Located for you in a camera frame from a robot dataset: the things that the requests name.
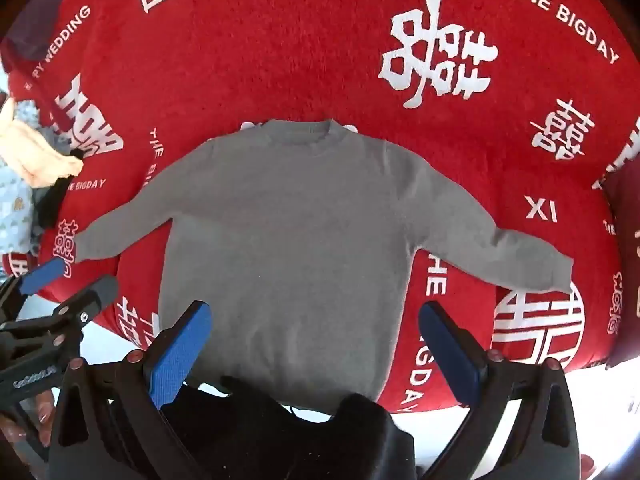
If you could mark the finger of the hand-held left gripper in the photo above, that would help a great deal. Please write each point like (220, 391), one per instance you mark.
(42, 276)
(95, 294)

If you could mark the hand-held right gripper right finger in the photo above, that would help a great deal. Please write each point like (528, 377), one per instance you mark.
(452, 355)

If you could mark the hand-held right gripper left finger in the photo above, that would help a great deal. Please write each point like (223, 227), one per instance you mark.
(176, 355)

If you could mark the grey knit sweater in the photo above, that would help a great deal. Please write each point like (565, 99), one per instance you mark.
(295, 240)

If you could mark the person's left hand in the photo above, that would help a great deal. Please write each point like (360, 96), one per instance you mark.
(44, 412)

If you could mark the light blue printed cloth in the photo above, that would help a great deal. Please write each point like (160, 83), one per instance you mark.
(11, 210)

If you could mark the small black cloth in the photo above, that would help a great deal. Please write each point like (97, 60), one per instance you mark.
(50, 202)

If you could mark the cream cloth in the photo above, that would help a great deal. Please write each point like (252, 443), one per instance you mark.
(30, 147)

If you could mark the black fuzzy cloth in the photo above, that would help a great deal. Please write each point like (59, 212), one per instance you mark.
(300, 435)

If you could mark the dark red pillow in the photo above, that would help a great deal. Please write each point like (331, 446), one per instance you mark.
(627, 270)

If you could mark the purple grey cloth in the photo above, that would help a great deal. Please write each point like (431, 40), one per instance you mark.
(35, 22)

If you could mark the red printed blanket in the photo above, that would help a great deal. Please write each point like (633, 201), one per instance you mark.
(310, 50)

